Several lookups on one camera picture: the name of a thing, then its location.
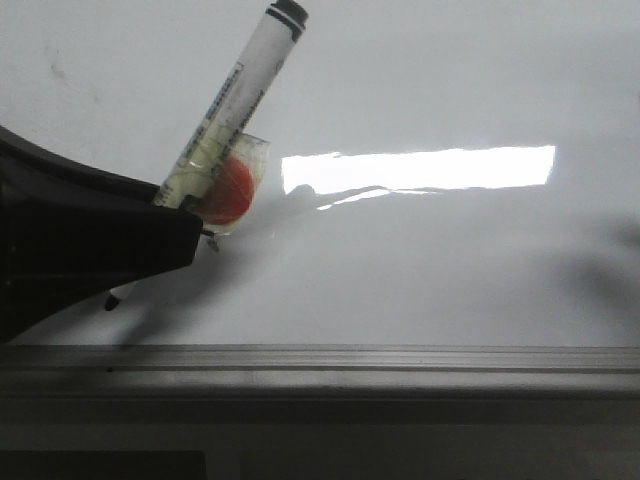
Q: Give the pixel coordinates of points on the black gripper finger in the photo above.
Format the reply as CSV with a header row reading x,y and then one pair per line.
x,y
70,231

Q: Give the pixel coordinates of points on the red magnet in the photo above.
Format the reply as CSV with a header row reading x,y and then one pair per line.
x,y
232,191

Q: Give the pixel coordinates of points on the white black whiteboard marker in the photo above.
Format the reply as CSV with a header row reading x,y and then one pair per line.
x,y
262,58

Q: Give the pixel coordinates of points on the white whiteboard with aluminium frame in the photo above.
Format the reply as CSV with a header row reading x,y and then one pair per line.
x,y
450,207

